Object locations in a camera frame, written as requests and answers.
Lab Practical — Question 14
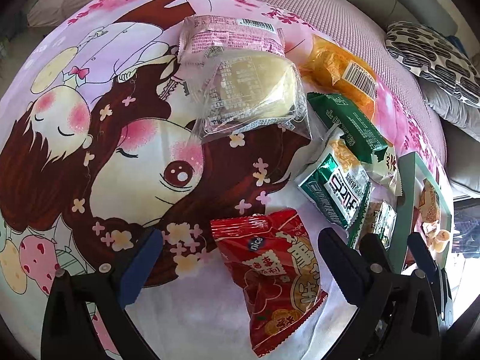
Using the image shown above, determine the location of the pink checked sofa cover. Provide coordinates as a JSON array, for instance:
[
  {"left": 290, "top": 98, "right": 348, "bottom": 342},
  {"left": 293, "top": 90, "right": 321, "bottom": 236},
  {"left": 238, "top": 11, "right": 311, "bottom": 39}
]
[{"left": 25, "top": 0, "right": 447, "bottom": 164}]

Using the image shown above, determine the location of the grey cushion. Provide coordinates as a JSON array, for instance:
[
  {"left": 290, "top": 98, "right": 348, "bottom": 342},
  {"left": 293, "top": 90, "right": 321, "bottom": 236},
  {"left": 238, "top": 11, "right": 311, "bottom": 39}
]
[{"left": 418, "top": 78, "right": 480, "bottom": 141}]

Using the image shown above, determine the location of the green white Korean snack packet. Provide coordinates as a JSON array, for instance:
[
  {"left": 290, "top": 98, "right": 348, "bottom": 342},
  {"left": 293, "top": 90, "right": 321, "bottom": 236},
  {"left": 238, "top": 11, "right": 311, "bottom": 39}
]
[{"left": 295, "top": 125, "right": 371, "bottom": 229}]

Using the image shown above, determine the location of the pink clear bun packet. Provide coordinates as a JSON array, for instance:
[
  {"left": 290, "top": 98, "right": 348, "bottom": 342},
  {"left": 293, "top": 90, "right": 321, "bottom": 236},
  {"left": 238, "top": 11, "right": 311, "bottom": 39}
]
[{"left": 178, "top": 15, "right": 311, "bottom": 144}]

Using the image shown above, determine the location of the pink cartoon blanket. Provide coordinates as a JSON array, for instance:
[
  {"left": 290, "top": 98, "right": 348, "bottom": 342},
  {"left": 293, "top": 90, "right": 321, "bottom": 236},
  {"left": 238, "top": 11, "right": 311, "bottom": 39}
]
[{"left": 0, "top": 0, "right": 449, "bottom": 360}]

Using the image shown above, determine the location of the teal rimmed cardboard tray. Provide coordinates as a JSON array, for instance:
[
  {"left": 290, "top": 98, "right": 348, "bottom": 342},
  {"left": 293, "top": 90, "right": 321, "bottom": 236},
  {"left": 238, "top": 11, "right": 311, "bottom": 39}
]
[{"left": 387, "top": 152, "right": 453, "bottom": 273}]

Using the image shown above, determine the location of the red nice snack bag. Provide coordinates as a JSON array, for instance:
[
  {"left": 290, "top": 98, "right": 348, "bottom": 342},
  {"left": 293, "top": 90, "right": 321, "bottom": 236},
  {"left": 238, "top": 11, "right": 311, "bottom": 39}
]
[{"left": 211, "top": 208, "right": 327, "bottom": 357}]

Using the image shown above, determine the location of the beige orange pastry packet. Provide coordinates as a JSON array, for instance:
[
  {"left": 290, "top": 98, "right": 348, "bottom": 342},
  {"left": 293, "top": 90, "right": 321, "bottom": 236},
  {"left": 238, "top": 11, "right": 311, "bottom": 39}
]
[{"left": 418, "top": 179, "right": 441, "bottom": 224}]

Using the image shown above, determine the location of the clear green round cookie packet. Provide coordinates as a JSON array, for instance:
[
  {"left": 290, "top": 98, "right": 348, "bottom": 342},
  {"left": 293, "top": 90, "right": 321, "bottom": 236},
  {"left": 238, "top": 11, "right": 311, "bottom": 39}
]
[{"left": 347, "top": 201, "right": 397, "bottom": 250}]

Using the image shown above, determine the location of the pale green rice cracker packet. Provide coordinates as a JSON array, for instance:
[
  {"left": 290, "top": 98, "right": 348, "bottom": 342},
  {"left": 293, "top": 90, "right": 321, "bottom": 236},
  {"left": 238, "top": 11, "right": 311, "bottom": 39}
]
[{"left": 365, "top": 145, "right": 402, "bottom": 197}]

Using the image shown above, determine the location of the orange bread packet with barcode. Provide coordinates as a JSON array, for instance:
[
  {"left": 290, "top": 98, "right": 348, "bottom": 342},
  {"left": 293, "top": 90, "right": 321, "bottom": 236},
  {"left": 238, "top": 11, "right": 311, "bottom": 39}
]
[{"left": 299, "top": 35, "right": 377, "bottom": 121}]

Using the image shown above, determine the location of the small jelly cup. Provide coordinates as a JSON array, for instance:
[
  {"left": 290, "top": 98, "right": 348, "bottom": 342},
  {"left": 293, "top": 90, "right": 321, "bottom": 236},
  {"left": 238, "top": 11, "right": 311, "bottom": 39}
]
[{"left": 427, "top": 229, "right": 452, "bottom": 253}]

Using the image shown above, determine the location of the dark green snack packet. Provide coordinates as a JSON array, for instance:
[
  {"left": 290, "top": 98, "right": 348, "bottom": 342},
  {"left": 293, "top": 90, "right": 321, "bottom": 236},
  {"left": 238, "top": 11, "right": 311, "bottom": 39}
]
[{"left": 307, "top": 92, "right": 388, "bottom": 164}]

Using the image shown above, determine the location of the black white patterned pillow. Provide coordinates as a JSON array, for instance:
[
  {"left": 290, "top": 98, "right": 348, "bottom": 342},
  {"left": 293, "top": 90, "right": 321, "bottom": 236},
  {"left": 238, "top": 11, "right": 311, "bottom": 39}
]
[{"left": 385, "top": 21, "right": 479, "bottom": 108}]

